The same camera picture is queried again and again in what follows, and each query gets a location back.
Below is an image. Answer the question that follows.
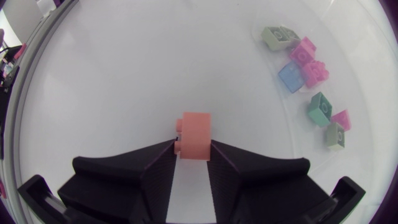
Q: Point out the pink toy brick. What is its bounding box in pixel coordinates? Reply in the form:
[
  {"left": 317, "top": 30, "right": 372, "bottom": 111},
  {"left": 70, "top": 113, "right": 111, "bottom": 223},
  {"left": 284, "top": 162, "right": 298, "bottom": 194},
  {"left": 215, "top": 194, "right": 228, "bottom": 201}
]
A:
[
  {"left": 300, "top": 60, "right": 330, "bottom": 88},
  {"left": 289, "top": 36, "right": 317, "bottom": 67},
  {"left": 330, "top": 109, "right": 352, "bottom": 131}
]

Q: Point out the blue toy brick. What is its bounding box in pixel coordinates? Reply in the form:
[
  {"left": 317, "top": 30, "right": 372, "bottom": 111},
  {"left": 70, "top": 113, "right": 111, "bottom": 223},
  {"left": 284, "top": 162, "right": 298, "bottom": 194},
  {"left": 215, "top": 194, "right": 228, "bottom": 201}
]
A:
[{"left": 277, "top": 60, "right": 306, "bottom": 94}]

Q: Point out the pale green toy brick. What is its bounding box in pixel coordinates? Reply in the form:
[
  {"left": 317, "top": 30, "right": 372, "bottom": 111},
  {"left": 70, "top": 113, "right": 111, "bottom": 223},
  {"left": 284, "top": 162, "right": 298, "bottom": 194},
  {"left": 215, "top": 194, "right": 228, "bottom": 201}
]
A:
[
  {"left": 325, "top": 122, "right": 346, "bottom": 151},
  {"left": 260, "top": 26, "right": 293, "bottom": 52}
]

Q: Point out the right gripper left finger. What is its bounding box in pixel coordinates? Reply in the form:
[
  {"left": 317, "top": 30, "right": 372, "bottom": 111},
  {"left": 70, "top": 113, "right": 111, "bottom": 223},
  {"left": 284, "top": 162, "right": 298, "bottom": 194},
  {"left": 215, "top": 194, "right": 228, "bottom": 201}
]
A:
[{"left": 58, "top": 138, "right": 178, "bottom": 224}]

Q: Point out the clear plastic container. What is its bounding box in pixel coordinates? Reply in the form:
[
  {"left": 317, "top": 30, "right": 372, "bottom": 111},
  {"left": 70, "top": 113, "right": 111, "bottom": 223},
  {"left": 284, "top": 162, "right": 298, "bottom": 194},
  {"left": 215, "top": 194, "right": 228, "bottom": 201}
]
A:
[{"left": 250, "top": 0, "right": 398, "bottom": 187}]

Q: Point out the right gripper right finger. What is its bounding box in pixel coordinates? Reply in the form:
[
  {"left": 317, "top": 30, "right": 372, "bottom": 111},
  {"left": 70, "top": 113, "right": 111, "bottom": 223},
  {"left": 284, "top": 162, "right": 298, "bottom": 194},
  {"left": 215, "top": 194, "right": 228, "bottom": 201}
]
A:
[{"left": 206, "top": 139, "right": 337, "bottom": 224}]

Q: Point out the orange toy brick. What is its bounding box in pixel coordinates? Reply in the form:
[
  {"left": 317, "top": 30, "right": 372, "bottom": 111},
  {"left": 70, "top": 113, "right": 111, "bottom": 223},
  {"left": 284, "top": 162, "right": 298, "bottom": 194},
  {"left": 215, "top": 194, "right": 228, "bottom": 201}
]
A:
[{"left": 173, "top": 111, "right": 212, "bottom": 162}]

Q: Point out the grey-green toy brick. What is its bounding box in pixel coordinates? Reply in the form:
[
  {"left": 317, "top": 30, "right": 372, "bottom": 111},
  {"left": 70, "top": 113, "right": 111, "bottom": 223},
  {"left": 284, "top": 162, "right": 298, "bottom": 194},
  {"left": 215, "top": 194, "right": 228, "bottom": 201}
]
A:
[{"left": 279, "top": 26, "right": 302, "bottom": 47}]

